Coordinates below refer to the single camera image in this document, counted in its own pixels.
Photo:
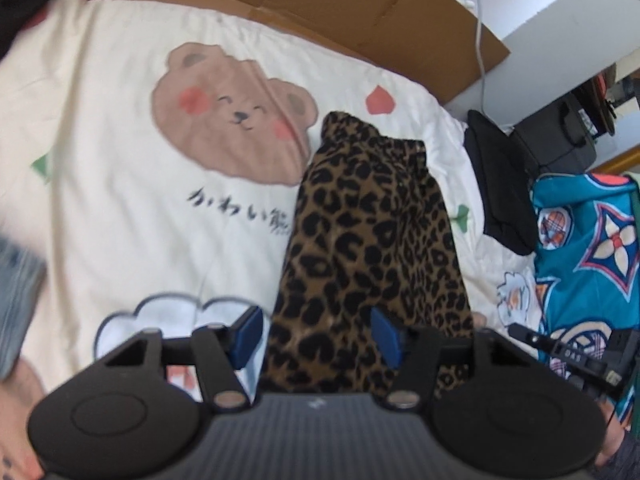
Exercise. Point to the leopard print skirt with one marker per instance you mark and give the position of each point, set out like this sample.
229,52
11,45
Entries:
370,220

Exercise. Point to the black suitcase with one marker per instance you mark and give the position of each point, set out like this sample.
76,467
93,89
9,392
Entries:
550,135

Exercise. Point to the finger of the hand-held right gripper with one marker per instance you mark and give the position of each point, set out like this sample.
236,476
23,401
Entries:
585,372
555,346

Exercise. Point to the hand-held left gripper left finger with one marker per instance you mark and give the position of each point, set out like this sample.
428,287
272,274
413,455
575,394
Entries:
247,335

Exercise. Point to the reddish brown object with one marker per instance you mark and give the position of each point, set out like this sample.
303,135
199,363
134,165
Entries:
610,105

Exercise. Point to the teal patterned blanket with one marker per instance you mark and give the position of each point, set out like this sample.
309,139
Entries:
590,270

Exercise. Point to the brown cardboard sheet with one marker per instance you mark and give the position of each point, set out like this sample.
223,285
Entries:
350,5

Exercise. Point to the bear printed blanket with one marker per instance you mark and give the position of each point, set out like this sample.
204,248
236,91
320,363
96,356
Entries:
125,185

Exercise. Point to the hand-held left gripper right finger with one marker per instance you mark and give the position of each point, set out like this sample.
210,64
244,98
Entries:
387,335

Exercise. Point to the person's right forearm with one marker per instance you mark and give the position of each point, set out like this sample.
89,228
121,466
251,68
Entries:
620,460

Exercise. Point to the black folded garment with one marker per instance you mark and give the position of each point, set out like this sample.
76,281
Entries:
500,185

